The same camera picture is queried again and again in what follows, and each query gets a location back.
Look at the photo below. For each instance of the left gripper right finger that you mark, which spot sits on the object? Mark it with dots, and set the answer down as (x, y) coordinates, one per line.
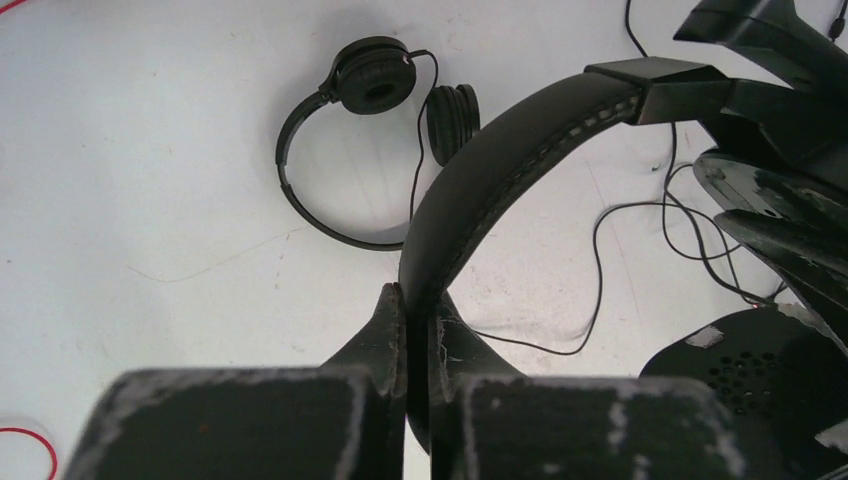
(701, 408)

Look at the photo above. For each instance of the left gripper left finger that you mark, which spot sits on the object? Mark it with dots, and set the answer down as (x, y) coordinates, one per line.
(344, 419)

